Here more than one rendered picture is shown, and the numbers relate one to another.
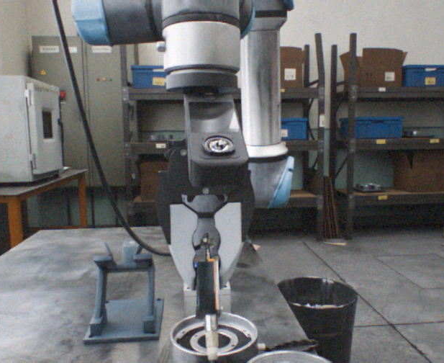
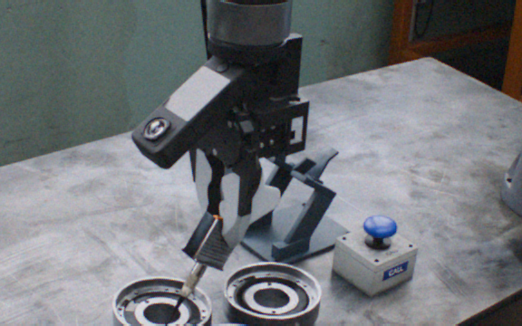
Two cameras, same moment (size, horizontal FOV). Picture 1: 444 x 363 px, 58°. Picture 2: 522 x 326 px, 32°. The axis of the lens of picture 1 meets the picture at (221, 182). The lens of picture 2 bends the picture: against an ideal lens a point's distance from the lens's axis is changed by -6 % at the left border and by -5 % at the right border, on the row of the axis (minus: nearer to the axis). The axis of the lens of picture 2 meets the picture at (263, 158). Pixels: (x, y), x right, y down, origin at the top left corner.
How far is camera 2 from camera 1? 0.76 m
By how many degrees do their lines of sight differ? 56
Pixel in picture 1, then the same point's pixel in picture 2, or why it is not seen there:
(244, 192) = (242, 170)
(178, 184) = not seen: hidden behind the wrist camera
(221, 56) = (228, 33)
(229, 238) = (229, 206)
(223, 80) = (232, 55)
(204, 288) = (196, 236)
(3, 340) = (188, 188)
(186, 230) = (204, 178)
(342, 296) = not seen: outside the picture
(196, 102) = (207, 69)
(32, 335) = not seen: hidden behind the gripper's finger
